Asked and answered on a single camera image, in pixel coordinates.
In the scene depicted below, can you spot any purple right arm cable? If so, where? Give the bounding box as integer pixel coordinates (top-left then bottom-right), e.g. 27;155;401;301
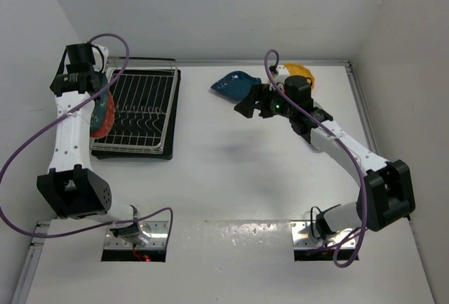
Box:
263;49;369;268

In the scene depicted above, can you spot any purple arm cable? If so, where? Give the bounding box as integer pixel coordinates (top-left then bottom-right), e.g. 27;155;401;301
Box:
0;32;174;240
263;49;369;268

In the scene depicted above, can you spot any metal base plate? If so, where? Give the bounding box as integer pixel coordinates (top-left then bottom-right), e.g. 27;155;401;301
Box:
104;220;168;250
290;220;358;251

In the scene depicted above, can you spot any dark teal round plate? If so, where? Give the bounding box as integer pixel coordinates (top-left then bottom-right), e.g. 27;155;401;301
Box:
90;91;109;133

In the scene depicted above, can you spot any red teal floral plate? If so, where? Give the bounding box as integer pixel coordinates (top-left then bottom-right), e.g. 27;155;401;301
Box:
90;92;115;139

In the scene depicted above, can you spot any yellow dotted scalloped plate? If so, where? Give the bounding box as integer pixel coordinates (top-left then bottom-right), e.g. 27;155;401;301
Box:
284;62;315;89

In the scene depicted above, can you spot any metal wire dish rack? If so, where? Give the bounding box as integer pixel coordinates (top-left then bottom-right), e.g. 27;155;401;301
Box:
89;56;180;153

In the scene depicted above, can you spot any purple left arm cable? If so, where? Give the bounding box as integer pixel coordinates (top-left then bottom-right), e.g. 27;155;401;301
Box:
0;32;174;240

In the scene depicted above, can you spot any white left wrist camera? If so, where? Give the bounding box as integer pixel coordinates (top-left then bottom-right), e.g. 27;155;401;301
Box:
92;44;109;73

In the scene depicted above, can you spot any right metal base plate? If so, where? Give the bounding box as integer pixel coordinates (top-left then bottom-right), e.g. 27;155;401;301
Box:
290;220;358;251

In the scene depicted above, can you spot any black drip tray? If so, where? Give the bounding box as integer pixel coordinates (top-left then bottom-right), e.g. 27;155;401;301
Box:
91;67;182;160

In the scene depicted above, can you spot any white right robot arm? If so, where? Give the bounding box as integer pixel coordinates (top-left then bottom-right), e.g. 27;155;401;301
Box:
234;76;416;242

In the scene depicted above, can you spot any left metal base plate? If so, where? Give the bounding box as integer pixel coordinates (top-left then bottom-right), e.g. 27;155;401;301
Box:
104;220;168;250

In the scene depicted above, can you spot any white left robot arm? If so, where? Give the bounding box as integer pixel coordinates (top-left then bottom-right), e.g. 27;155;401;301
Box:
36;43;151;248

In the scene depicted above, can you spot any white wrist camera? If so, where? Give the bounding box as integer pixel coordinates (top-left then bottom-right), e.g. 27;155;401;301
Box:
92;44;109;73
269;65;290;90

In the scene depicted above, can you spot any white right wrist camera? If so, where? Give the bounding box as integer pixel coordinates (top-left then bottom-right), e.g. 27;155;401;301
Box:
269;65;290;90

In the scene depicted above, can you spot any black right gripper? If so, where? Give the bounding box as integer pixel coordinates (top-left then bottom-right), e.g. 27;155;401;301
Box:
235;83;295;119

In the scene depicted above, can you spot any navy leaf-shaped dish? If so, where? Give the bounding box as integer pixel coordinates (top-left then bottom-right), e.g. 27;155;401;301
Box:
210;71;262;101

